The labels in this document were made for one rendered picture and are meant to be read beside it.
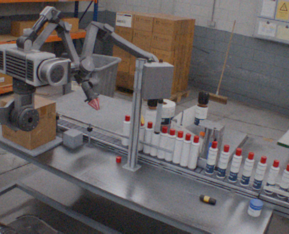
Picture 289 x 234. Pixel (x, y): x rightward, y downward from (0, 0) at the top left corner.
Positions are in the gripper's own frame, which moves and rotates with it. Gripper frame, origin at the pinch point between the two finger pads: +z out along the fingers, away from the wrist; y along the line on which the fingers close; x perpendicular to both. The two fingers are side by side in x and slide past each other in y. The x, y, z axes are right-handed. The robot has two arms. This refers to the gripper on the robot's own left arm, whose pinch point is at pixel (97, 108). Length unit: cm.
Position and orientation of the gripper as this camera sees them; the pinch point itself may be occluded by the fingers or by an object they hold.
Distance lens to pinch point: 244.5
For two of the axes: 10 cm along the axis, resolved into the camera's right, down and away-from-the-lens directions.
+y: 5.0, -2.7, 8.2
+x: -7.1, 4.1, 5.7
